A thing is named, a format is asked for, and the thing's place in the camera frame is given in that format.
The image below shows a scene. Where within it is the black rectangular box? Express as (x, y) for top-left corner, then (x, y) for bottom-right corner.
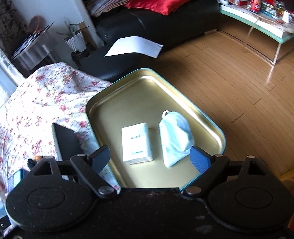
(52, 123), (83, 161)

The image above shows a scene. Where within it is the small white tissue packet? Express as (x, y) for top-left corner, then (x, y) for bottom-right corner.
(121, 122), (153, 165)

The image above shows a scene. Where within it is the colourful rolled sock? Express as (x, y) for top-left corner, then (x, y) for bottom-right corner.
(27, 155), (44, 170)

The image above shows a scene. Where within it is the gold teal metal tin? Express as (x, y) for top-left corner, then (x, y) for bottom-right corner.
(86, 69), (226, 189)

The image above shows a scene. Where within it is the floral tablecloth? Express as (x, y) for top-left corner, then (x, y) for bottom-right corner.
(0, 63), (111, 201)

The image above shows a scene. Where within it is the blue Tempo tissue pack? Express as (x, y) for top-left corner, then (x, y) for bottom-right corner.
(7, 168), (29, 193)

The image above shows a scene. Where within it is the glass side table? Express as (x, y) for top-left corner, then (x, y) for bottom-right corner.
(11, 24), (57, 77)

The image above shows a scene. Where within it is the potted plant white pot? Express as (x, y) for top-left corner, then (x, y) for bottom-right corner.
(57, 20), (89, 52)

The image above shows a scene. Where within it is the white paper sheet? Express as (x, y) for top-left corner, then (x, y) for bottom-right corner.
(104, 36), (163, 58)

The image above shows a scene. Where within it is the black leather sofa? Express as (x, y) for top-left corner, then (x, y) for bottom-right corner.
(73, 0), (220, 82)

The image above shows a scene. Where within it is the glass coffee table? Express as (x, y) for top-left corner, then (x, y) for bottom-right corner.
(217, 0), (294, 66)

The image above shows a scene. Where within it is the folded striped blanket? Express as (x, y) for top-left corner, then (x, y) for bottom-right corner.
(87, 0), (130, 17)

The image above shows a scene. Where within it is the red drink can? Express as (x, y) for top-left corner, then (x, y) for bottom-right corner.
(248, 0), (261, 14)

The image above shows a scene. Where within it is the patterned curtain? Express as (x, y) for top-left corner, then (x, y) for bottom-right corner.
(0, 0), (28, 57)

